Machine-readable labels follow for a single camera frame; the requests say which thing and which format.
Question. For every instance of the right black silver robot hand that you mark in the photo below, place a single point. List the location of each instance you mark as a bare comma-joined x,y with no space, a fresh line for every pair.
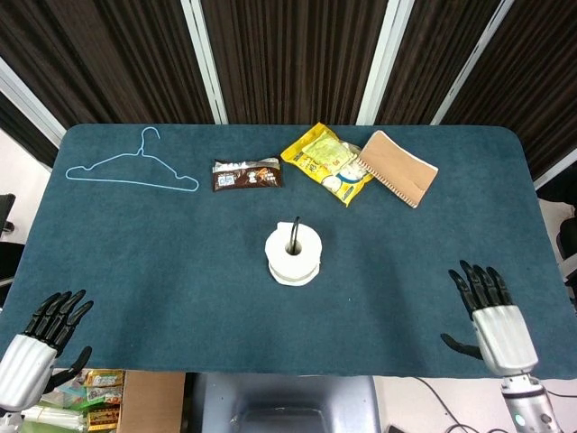
505,338

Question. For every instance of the white tape roll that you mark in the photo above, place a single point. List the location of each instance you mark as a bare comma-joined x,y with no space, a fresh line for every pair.
279,264

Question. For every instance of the brown spiral notebook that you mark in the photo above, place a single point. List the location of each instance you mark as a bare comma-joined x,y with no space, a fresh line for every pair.
396,167

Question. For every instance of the yellow red snack box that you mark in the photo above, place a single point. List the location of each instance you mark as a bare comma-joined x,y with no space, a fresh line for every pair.
104,418

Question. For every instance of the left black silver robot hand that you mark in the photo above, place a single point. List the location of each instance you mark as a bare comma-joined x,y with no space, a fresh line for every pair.
27,370

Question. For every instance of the white partition frame post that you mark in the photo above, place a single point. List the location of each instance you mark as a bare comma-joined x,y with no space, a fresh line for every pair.
383,58
471,58
204,58
555,170
27,101

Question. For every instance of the green yellow snack box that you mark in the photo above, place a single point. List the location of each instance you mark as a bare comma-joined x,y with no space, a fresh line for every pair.
104,379

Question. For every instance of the white plastic bundle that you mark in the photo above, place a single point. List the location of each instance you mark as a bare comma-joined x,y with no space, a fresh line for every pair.
54,417

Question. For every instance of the yellow snack bag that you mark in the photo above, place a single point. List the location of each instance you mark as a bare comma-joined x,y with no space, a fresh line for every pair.
324,158

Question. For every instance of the teal table cloth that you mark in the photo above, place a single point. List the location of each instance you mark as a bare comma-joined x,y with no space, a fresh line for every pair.
180,270

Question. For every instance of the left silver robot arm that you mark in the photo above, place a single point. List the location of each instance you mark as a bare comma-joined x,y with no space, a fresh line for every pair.
6,421

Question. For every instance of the brown cardboard box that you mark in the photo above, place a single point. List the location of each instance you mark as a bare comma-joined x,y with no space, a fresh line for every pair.
151,401

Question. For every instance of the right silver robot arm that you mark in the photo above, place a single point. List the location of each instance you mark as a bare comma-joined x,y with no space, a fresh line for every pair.
529,406

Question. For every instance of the brown snack packet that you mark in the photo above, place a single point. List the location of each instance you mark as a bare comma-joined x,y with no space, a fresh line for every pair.
248,176

